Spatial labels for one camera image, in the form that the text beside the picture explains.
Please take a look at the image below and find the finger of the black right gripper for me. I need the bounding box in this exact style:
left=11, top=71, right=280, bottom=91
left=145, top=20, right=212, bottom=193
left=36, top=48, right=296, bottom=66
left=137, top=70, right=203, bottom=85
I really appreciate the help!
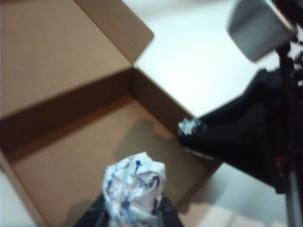
left=178, top=118, right=277, bottom=190
left=196, top=69, right=272, bottom=130

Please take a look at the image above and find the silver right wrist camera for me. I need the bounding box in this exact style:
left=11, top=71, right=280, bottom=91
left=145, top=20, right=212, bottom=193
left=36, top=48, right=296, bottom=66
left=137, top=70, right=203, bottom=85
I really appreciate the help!
left=225, top=0, right=298, bottom=62

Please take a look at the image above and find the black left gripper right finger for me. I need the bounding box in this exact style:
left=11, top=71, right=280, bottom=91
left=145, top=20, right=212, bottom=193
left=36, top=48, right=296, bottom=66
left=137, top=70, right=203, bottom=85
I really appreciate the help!
left=155, top=191, right=186, bottom=227

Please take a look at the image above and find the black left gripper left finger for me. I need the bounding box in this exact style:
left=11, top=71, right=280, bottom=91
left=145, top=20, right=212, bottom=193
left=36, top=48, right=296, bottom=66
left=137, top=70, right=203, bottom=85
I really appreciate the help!
left=75, top=194, right=112, bottom=227

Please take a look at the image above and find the paper ball black print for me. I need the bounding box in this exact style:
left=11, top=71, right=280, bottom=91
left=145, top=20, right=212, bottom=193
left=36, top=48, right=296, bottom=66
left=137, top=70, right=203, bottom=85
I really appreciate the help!
left=178, top=117, right=207, bottom=137

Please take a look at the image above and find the open brown cardboard box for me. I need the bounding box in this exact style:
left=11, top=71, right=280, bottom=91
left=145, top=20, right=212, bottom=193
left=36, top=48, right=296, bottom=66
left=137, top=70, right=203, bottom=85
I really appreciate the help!
left=0, top=0, right=224, bottom=227

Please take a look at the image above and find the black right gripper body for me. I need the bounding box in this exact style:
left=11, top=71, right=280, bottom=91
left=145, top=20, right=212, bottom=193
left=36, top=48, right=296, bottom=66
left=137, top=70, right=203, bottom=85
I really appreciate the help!
left=267, top=35, right=303, bottom=196

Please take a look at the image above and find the paper ball blue print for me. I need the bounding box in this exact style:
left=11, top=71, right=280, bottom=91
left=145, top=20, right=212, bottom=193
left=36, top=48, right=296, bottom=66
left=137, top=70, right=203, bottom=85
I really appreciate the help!
left=102, top=151, right=167, bottom=227

